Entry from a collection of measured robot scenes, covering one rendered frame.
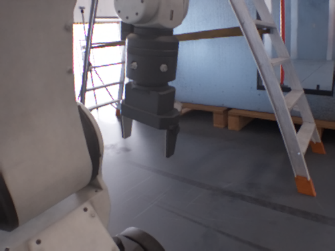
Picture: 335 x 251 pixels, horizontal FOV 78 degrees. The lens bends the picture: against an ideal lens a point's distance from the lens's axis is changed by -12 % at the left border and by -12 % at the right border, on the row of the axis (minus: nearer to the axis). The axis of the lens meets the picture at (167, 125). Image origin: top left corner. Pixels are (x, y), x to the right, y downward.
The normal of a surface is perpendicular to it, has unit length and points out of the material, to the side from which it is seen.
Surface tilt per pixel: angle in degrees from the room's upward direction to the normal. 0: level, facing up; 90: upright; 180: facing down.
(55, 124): 86
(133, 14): 90
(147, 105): 90
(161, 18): 102
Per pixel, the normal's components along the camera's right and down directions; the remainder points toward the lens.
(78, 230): 0.68, -0.37
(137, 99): -0.55, 0.31
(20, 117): 0.83, 0.23
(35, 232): -0.08, -0.94
